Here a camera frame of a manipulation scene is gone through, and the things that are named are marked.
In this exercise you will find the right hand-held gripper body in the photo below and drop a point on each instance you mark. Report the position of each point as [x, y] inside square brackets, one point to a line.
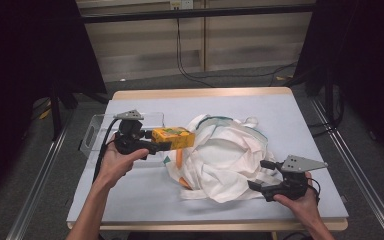
[293, 183]

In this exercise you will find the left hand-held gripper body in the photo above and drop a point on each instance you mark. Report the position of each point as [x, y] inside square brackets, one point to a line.
[130, 140]

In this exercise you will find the yellow carton box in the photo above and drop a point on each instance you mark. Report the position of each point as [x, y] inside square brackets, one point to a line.
[175, 136]

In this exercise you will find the white tote bag colourful patches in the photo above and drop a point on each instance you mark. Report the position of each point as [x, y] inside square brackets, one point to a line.
[226, 160]

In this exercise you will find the person's right hand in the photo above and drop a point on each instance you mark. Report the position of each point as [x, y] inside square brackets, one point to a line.
[300, 206]

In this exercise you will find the person's left hand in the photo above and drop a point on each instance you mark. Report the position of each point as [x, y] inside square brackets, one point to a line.
[116, 166]

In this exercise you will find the wooden table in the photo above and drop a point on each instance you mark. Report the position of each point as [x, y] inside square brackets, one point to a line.
[196, 93]

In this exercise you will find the black metal stand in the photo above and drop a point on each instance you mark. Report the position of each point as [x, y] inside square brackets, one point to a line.
[56, 110]

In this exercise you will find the black metal bar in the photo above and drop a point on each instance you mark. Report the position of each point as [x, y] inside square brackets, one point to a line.
[196, 13]

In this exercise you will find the black curtain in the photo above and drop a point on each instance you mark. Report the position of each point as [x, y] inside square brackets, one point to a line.
[13, 66]
[363, 66]

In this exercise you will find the metal floor rail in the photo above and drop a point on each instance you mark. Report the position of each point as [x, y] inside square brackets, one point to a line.
[36, 186]
[363, 186]

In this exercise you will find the white wall socket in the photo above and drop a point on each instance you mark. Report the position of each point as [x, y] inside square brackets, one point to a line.
[181, 4]

